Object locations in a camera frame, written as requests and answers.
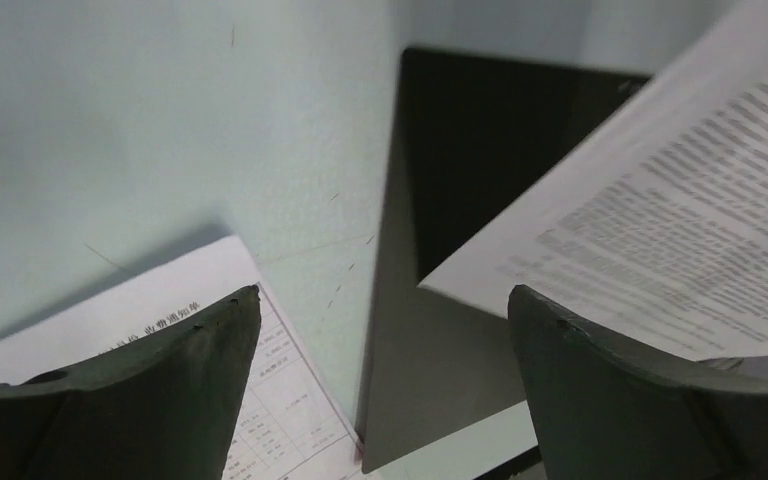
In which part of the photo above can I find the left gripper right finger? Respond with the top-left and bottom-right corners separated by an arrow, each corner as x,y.
508,285 -> 768,479

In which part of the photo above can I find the white table form sheet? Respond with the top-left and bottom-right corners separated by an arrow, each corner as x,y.
0,236 -> 362,479

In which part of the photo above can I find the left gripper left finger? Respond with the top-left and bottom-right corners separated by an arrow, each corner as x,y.
0,285 -> 262,479

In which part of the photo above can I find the printed white paper sheet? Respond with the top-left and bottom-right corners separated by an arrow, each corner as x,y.
422,1 -> 768,360

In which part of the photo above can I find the red and black folder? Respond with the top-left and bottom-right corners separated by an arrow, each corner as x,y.
358,46 -> 648,472

